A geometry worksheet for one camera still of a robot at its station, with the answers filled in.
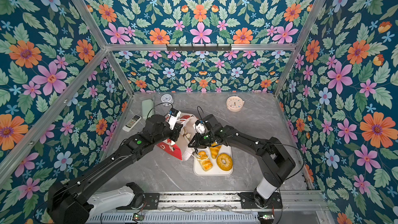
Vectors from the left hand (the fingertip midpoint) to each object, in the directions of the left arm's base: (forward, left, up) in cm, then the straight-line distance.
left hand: (184, 122), depth 75 cm
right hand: (-7, -2, -11) cm, 13 cm away
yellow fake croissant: (-7, -15, -20) cm, 26 cm away
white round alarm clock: (+35, +17, -20) cm, 44 cm away
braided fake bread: (-14, -10, -20) cm, 26 cm away
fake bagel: (-16, -21, -21) cm, 34 cm away
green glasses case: (+30, +30, -21) cm, 48 cm away
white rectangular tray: (-17, -15, -24) cm, 33 cm away
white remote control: (+17, +39, -23) cm, 48 cm away
